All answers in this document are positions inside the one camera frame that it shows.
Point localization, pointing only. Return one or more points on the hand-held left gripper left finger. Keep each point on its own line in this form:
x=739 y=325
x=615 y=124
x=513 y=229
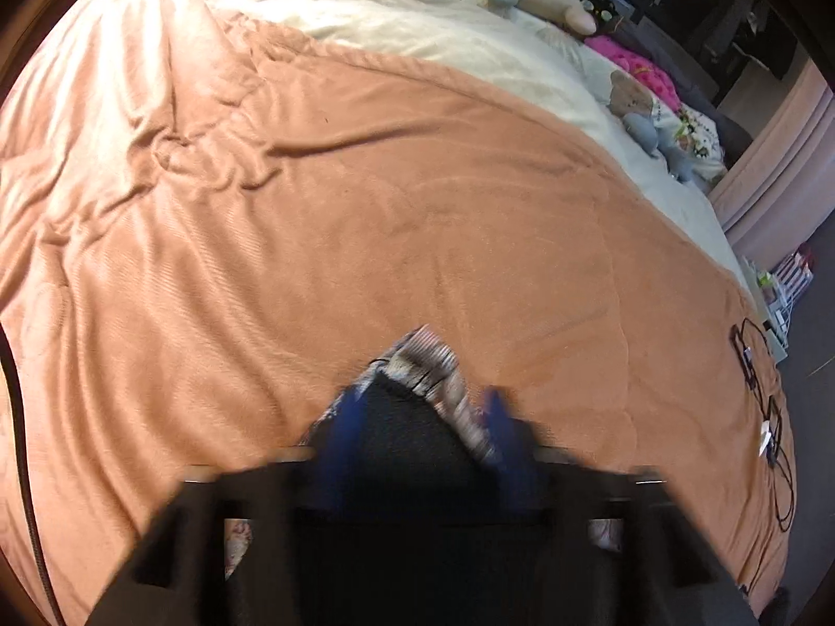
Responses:
x=336 y=447

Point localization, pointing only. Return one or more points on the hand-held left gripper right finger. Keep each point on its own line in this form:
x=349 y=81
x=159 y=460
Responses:
x=507 y=447

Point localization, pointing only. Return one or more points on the black knit pants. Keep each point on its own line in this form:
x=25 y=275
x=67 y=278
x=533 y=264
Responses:
x=404 y=450

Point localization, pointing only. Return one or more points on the patterned grey cloth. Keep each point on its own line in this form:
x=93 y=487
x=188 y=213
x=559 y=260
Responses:
x=430 y=372

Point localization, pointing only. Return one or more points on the orange fleece blanket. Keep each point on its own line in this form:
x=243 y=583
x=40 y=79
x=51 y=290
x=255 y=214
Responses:
x=326 y=208

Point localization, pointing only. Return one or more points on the blue plush toy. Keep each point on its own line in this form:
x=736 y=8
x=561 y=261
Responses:
x=659 y=140

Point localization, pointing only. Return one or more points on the floral white pillow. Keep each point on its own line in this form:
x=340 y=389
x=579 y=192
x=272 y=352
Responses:
x=701 y=140

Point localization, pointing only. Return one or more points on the brown teddy bear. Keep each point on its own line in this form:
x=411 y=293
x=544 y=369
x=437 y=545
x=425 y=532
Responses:
x=629 y=94

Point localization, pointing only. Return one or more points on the pink plush toy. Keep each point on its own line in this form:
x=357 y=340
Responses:
x=636 y=68

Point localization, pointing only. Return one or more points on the black and green plush toy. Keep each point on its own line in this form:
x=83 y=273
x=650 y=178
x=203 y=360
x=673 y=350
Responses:
x=600 y=10

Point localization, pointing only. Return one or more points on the cream long plush toy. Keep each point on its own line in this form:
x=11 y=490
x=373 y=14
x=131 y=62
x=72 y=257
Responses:
x=554 y=0

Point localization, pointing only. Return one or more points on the dark shelf unit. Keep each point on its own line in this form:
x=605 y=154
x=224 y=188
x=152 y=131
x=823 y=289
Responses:
x=704 y=6

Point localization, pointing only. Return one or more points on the pink upholstered bed frame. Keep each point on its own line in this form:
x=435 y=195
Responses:
x=776 y=189

